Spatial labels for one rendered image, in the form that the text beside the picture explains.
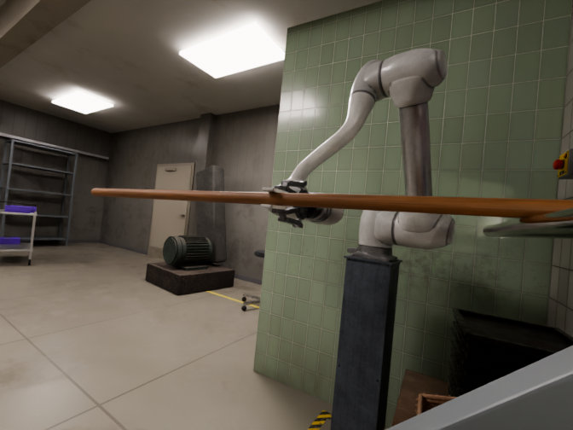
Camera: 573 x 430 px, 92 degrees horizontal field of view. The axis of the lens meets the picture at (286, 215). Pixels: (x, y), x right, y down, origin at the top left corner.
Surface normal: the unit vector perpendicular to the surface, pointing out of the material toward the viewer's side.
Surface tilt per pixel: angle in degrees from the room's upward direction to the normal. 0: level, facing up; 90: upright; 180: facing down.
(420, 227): 112
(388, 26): 90
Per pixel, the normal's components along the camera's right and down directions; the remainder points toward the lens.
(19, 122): 0.84, 0.07
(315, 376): -0.48, -0.07
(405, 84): -0.58, 0.47
